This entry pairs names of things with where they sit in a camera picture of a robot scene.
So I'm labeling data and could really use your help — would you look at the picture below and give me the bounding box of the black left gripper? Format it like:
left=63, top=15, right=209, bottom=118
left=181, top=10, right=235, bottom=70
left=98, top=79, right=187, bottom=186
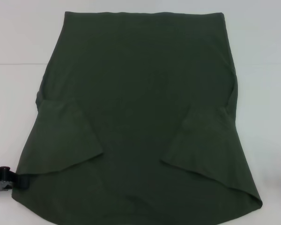
left=0, top=165, right=30, bottom=193

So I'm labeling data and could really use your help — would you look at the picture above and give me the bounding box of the dark green printed t-shirt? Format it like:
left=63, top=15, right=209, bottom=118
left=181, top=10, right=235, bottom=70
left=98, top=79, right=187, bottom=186
left=11, top=10, right=261, bottom=225

